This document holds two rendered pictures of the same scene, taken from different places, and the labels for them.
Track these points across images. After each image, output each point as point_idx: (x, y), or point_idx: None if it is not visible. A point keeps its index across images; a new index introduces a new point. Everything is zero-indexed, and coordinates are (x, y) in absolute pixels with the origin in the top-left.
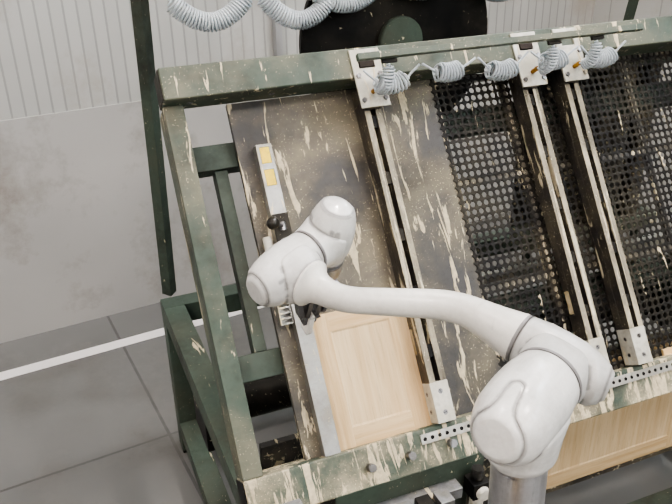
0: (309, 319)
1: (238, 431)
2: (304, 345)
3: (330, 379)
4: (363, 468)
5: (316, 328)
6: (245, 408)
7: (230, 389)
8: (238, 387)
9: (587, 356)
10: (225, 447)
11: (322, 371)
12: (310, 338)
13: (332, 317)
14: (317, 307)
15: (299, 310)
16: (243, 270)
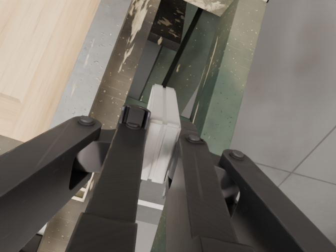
0: (179, 128)
1: (244, 59)
2: (82, 108)
3: (72, 37)
4: None
5: (41, 122)
6: (221, 80)
7: (228, 116)
8: (216, 112)
9: None
10: (198, 76)
11: (79, 53)
12: (65, 112)
13: (0, 123)
14: (140, 165)
15: (306, 222)
16: None
